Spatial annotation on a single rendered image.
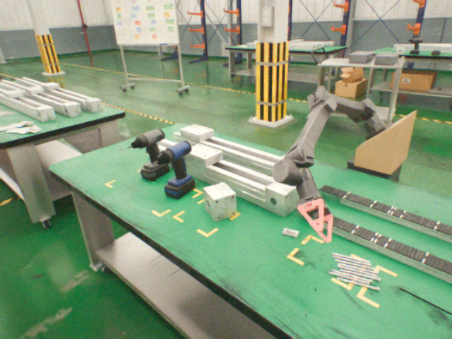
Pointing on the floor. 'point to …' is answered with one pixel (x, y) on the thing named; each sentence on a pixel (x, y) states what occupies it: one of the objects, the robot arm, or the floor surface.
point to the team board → (147, 30)
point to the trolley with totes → (359, 59)
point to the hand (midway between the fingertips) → (323, 234)
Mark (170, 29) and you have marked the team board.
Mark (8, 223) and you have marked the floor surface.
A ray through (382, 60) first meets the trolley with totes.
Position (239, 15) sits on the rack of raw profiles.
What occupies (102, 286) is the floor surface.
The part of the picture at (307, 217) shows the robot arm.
